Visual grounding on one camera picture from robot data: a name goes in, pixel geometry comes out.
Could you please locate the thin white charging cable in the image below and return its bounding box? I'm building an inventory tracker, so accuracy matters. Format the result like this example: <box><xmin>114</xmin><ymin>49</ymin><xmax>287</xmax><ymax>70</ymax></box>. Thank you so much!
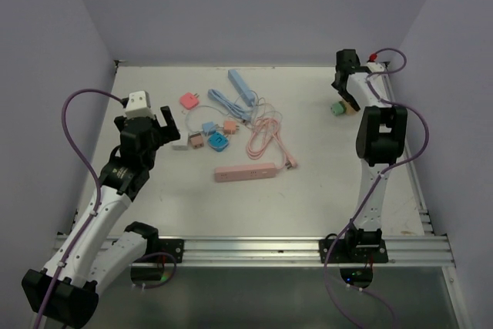
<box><xmin>183</xmin><ymin>97</ymin><xmax>270</xmax><ymax>132</ymax></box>

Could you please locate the salmon pink charger plug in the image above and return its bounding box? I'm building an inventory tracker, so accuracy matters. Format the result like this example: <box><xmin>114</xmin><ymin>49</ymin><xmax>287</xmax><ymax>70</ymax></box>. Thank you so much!
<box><xmin>223</xmin><ymin>120</ymin><xmax>240</xmax><ymax>135</ymax></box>

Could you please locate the brown pink USB charger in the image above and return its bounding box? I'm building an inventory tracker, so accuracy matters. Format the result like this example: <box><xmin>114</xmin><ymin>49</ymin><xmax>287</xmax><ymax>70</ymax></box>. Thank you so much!
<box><xmin>189</xmin><ymin>133</ymin><xmax>204</xmax><ymax>149</ymax></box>

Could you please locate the pink coiled cable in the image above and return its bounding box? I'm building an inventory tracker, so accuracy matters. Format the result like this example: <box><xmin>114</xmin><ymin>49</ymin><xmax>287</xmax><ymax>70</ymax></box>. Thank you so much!
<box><xmin>246</xmin><ymin>115</ymin><xmax>298</xmax><ymax>172</ymax></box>

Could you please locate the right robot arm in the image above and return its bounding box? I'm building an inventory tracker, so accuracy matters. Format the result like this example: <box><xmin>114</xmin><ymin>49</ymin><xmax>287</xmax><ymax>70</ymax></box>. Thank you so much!
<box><xmin>331</xmin><ymin>49</ymin><xmax>407</xmax><ymax>262</ymax></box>

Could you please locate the light blue charger plug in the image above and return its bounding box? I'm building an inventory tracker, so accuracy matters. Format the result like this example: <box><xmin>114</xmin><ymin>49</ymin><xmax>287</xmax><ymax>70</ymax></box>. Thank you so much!
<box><xmin>202</xmin><ymin>121</ymin><xmax>219</xmax><ymax>136</ymax></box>

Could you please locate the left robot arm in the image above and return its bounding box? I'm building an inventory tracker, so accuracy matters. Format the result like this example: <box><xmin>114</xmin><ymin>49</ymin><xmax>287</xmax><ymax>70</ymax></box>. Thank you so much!
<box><xmin>22</xmin><ymin>106</ymin><xmax>180</xmax><ymax>328</ymax></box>

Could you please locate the blue cube socket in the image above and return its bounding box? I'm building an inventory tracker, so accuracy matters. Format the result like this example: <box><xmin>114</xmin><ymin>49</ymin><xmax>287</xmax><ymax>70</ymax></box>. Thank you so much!
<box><xmin>207</xmin><ymin>132</ymin><xmax>229</xmax><ymax>153</ymax></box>

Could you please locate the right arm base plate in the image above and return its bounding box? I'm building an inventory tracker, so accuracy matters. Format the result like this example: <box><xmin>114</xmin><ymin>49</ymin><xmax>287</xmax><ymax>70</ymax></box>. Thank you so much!
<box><xmin>328</xmin><ymin>240</ymin><xmax>389</xmax><ymax>264</ymax></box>

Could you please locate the light blue coiled cable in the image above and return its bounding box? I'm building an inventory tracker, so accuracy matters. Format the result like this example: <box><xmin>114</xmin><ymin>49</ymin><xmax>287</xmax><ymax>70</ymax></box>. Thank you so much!
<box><xmin>207</xmin><ymin>88</ymin><xmax>258</xmax><ymax>124</ymax></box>

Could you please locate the yellow cube socket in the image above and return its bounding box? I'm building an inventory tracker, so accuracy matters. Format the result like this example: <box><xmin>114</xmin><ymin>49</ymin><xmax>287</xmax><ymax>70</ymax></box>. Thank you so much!
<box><xmin>344</xmin><ymin>101</ymin><xmax>357</xmax><ymax>116</ymax></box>

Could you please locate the pink power strip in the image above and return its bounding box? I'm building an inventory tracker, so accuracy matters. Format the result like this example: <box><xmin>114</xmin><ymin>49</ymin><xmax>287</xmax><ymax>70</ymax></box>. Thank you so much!
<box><xmin>213</xmin><ymin>163</ymin><xmax>278</xmax><ymax>183</ymax></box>

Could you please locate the pink adapter plug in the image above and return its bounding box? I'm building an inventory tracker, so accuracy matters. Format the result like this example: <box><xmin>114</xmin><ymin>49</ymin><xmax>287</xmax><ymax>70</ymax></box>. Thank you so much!
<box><xmin>179</xmin><ymin>92</ymin><xmax>200</xmax><ymax>110</ymax></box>

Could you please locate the green charger plug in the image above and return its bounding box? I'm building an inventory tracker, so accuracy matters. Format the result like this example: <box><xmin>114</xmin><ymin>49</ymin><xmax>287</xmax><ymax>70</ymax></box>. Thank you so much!
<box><xmin>330</xmin><ymin>101</ymin><xmax>347</xmax><ymax>116</ymax></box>

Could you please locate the light blue power strip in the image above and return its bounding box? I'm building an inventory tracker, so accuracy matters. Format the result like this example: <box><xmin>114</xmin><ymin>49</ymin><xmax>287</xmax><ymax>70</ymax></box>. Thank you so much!
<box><xmin>228</xmin><ymin>69</ymin><xmax>256</xmax><ymax>107</ymax></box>

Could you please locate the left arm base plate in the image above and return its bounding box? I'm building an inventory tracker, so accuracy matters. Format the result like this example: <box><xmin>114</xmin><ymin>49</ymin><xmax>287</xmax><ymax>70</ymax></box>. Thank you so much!
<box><xmin>133</xmin><ymin>237</ymin><xmax>185</xmax><ymax>264</ymax></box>

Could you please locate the white USB charger plug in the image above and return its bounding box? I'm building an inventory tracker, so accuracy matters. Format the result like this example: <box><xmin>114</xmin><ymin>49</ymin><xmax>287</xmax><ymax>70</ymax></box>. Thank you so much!
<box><xmin>171</xmin><ymin>133</ymin><xmax>189</xmax><ymax>150</ymax></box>

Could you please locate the aluminium front rail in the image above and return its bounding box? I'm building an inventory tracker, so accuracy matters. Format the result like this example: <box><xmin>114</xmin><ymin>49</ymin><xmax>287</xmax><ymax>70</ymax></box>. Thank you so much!
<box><xmin>49</xmin><ymin>234</ymin><xmax>455</xmax><ymax>268</ymax></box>

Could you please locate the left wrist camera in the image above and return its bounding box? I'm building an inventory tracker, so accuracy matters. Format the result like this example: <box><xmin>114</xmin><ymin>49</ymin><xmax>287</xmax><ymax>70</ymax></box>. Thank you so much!
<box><xmin>124</xmin><ymin>91</ymin><xmax>153</xmax><ymax>119</ymax></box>

